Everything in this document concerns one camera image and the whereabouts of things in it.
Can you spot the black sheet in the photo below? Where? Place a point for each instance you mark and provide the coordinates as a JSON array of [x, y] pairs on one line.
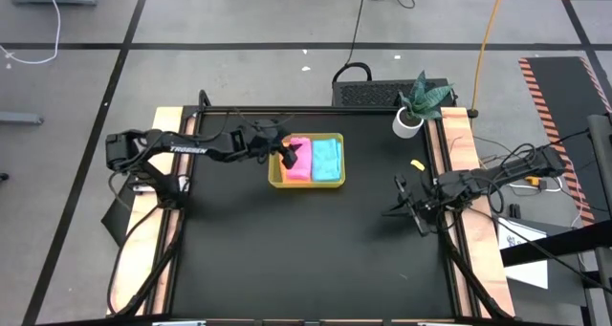
[[117, 216]]

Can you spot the yellow power splitter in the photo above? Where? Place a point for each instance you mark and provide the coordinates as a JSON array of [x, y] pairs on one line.
[[533, 180]]

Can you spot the blue microfiber towel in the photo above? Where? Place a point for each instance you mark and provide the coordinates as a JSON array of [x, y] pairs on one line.
[[326, 161]]

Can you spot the black hazard-striped floor mat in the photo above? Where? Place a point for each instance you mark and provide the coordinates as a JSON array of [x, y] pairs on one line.
[[569, 115]]

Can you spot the snake plant in white pot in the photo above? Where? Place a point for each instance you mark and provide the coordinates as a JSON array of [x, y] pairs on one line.
[[411, 123]]

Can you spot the white paper sheet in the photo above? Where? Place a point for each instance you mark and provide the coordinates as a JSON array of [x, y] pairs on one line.
[[526, 276]]

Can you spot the pink microfiber towel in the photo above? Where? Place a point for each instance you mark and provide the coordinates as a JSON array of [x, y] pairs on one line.
[[303, 166]]

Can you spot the small black object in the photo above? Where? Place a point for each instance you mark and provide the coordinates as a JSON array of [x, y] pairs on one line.
[[515, 210]]

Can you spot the black overhead camera frame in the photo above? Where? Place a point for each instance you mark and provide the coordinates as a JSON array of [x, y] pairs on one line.
[[600, 173]]

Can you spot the light wooden side board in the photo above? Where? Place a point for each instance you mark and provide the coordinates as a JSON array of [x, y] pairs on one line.
[[456, 125], [143, 249]]

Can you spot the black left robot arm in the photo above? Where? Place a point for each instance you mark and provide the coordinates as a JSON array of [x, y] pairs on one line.
[[191, 149]]

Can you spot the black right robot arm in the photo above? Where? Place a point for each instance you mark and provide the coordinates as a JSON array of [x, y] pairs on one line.
[[507, 173]]

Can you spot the yellow-green plastic bin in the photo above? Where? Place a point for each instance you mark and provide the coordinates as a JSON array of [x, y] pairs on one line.
[[306, 185]]

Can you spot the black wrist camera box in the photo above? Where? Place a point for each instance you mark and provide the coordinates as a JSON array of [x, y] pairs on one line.
[[239, 142], [454, 182]]

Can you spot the black perforated equipment box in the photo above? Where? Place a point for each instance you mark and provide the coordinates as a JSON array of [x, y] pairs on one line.
[[368, 94]]

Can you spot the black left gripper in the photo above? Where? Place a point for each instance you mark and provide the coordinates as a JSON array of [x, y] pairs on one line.
[[270, 137]]

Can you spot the black table frame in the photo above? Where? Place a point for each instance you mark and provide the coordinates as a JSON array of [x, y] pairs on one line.
[[311, 109]]

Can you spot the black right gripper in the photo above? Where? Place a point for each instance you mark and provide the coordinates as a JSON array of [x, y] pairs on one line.
[[421, 199]]

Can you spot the small yellow tag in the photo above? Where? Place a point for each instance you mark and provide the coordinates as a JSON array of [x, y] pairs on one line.
[[417, 165]]

